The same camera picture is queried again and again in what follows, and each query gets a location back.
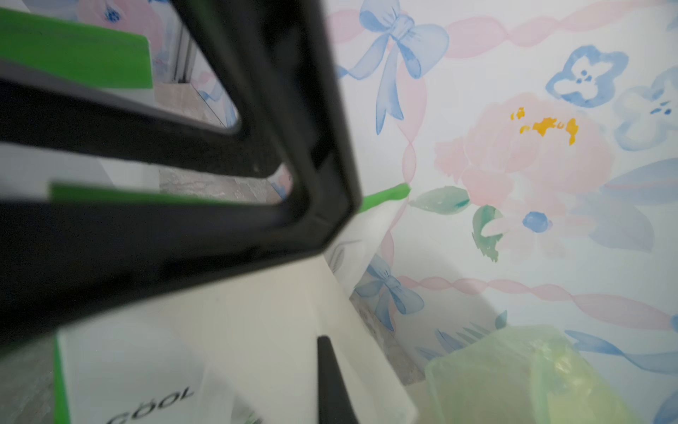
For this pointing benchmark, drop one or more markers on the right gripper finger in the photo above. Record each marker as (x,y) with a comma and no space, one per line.
(334,405)

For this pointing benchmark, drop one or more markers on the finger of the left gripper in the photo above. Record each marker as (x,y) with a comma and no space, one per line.
(66,260)

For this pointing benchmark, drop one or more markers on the green white bag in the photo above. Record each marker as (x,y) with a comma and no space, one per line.
(111,61)
(238,328)

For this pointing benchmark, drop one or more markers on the green bin liner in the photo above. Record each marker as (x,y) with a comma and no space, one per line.
(522,375)

